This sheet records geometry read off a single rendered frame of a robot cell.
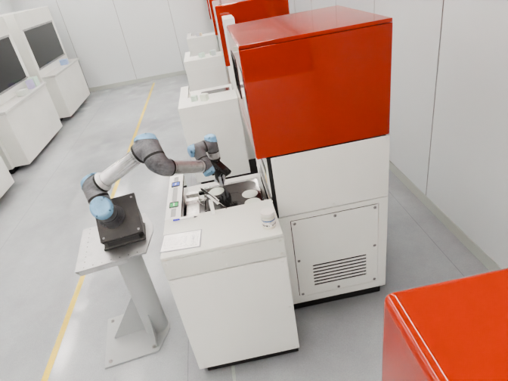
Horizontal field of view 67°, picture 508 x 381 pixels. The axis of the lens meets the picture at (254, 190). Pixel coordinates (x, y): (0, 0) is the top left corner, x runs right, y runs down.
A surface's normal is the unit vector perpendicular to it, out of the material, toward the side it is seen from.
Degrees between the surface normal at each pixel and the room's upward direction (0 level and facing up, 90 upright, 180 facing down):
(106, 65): 90
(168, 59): 90
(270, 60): 89
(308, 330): 0
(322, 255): 90
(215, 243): 0
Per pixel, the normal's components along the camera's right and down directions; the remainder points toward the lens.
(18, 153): 0.13, 0.49
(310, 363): -0.15, -0.85
